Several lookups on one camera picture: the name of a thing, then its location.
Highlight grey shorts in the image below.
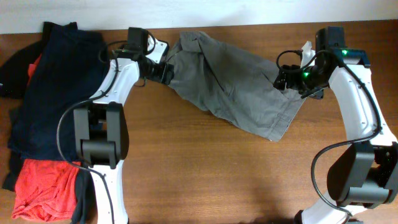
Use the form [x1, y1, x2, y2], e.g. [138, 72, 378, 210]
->
[167, 31, 304, 142]

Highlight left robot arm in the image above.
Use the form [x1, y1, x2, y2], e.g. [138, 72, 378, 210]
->
[73, 27, 174, 223]

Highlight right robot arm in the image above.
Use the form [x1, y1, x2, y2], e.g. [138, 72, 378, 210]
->
[274, 26, 397, 224]

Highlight navy blue garment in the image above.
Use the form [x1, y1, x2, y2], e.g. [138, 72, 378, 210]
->
[8, 26, 108, 161]

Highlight red mesh garment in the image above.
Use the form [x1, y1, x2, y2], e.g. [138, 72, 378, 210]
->
[9, 53, 95, 222]

